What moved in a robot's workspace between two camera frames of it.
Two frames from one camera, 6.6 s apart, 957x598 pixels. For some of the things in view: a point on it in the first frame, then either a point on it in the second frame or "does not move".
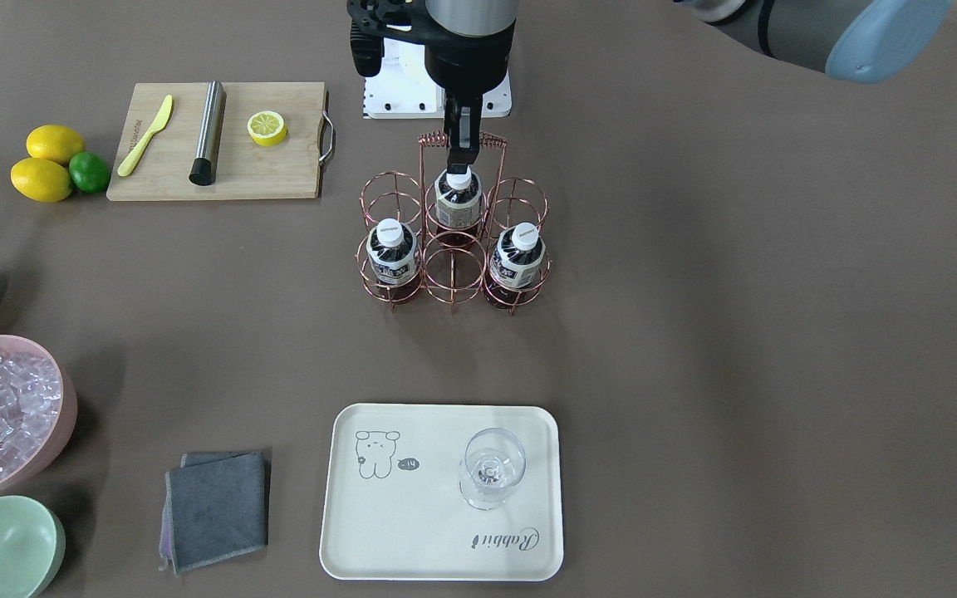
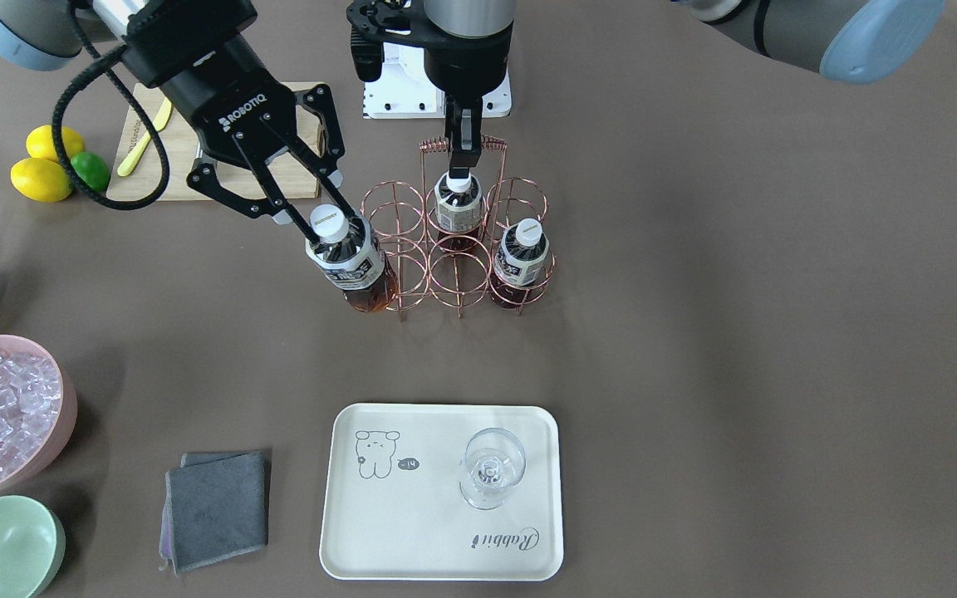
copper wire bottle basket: (459, 237) does not move
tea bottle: (392, 249) -> (350, 258)
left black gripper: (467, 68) does not move
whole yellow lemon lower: (41, 180) does not move
